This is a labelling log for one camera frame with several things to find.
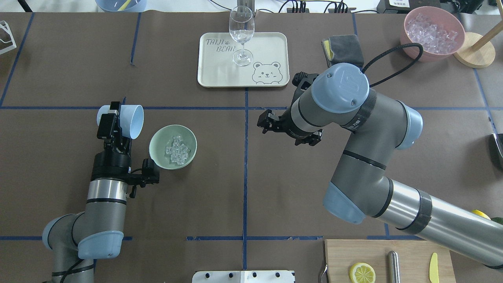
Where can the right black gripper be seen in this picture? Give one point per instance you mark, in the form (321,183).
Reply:
(297,132)

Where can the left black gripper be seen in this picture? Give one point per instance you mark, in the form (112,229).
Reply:
(111,164)

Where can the light blue cup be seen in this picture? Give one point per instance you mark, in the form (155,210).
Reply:
(131,120)

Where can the green bowl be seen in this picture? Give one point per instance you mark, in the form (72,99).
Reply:
(163,136)

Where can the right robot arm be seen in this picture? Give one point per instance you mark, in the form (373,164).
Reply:
(359,188)

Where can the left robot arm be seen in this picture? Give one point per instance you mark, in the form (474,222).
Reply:
(77,240)

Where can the ice cubes in green bowl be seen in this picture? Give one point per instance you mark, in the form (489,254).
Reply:
(177,152)

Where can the blue bowl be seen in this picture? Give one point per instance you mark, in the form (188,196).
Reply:
(112,5)

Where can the pink bowl with ice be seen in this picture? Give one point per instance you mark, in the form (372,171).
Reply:
(439,32)

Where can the cream bear tray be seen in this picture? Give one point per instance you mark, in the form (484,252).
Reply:
(269,68)

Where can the grey folded cloth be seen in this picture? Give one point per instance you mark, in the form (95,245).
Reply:
(343,49)

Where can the wine glass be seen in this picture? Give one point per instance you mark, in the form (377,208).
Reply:
(241,29)

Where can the yellow plastic fork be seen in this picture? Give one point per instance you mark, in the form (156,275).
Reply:
(124,5)

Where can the half lemon slice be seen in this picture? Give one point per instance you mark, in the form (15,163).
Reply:
(362,272)

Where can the metal muddler rod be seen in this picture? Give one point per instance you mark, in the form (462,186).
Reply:
(394,269)

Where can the wooden cutting board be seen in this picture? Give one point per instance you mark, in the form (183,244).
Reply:
(414,259)

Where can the wooden stand with carton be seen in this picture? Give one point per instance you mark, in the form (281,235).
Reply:
(477,51)

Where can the yellow lemon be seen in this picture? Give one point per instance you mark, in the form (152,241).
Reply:
(481,214)

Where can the yellow plastic knife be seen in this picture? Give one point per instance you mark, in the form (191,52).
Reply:
(434,268)

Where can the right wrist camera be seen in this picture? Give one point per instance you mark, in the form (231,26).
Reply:
(302,81)

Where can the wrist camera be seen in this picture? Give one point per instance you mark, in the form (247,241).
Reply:
(149,173)
(302,81)

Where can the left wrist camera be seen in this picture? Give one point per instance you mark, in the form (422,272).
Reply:
(149,173)

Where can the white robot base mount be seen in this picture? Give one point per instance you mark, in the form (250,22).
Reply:
(245,276)

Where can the white wire cup rack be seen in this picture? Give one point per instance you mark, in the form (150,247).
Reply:
(7,41)

